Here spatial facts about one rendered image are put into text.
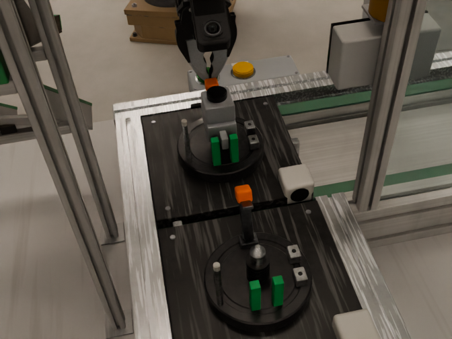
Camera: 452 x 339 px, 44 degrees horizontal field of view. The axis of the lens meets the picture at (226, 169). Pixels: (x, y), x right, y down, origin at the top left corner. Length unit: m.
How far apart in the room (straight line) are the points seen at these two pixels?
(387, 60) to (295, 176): 0.26
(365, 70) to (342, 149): 0.32
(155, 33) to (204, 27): 0.63
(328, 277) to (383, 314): 0.08
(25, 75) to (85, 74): 0.79
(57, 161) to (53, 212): 0.44
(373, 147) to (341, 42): 0.16
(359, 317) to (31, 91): 0.45
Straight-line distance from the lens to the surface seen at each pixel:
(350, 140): 1.01
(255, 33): 1.38
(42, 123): 0.56
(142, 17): 1.35
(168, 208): 0.83
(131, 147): 0.96
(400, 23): 0.64
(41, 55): 0.71
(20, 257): 0.98
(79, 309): 0.89
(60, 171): 0.60
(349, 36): 0.67
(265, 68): 1.09
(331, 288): 0.75
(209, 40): 0.73
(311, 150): 0.98
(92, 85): 1.27
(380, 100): 0.70
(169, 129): 0.95
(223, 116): 0.82
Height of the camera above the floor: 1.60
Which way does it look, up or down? 46 degrees down
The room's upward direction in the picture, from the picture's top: 4 degrees counter-clockwise
